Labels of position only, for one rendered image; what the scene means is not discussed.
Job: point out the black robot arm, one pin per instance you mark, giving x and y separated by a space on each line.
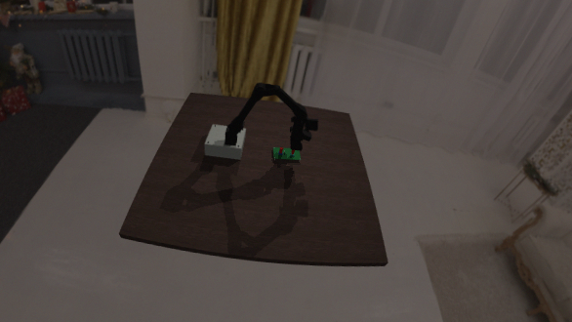
265 90

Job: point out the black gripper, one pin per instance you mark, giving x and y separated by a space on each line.
295 139

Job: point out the green circuit board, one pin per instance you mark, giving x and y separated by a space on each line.
286 153

